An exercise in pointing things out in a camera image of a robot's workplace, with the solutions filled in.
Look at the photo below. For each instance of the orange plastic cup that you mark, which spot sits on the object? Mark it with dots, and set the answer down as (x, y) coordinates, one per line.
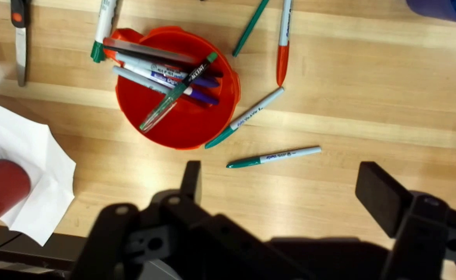
(185, 126)

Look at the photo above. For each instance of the black orange scissors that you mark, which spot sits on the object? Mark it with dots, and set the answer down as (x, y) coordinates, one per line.
(20, 47)

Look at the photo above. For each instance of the grey marker purple cap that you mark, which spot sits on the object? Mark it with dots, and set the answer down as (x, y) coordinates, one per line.
(157, 70)
(143, 79)

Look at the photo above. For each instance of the white marker green cap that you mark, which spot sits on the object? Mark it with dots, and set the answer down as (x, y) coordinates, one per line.
(104, 25)

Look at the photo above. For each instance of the blue plastic cup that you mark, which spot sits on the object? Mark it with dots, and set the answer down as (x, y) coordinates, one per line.
(445, 9)

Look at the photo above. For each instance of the white paper sheet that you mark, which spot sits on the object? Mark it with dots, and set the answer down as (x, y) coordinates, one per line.
(34, 171)

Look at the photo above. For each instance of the grey marker orange cap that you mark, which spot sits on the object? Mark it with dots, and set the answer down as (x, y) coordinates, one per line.
(283, 47)

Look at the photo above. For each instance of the grey marker green cap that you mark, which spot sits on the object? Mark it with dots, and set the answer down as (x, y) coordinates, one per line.
(279, 156)
(248, 115)

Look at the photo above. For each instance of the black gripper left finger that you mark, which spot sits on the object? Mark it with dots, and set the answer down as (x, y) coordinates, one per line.
(190, 181)

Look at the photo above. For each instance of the black green marker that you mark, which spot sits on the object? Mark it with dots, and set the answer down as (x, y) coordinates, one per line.
(173, 98)

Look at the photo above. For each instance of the grey marker dark red cap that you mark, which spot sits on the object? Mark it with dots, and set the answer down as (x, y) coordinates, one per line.
(149, 51)

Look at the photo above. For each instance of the thin green pen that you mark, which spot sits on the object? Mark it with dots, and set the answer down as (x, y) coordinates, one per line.
(251, 25)

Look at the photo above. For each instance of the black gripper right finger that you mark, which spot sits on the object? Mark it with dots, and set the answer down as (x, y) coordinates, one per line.
(384, 199)

